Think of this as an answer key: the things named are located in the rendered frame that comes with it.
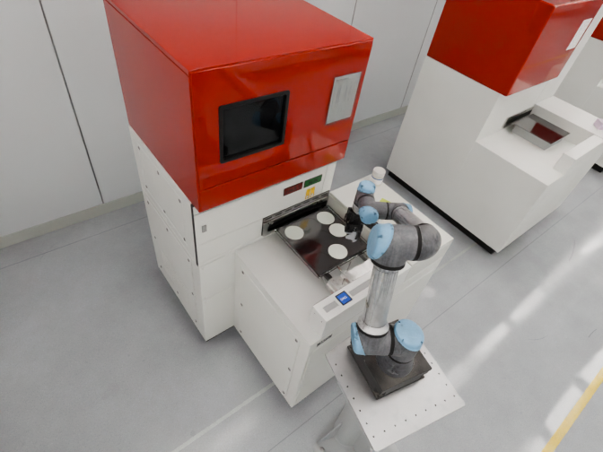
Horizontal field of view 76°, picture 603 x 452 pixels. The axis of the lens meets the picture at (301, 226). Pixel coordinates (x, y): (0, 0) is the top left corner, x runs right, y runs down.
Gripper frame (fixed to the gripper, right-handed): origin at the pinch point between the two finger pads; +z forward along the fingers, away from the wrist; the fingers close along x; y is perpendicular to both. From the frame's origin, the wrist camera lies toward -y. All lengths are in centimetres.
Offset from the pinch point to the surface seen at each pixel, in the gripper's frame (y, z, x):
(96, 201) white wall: 179, 84, -95
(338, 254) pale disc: 6.3, 9.2, 2.2
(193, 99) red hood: 70, -74, 15
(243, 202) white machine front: 55, -15, -3
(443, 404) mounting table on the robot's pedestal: -35, 17, 70
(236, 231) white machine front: 58, 3, -1
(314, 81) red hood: 30, -70, -16
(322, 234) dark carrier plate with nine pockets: 14.2, 9.3, -10.5
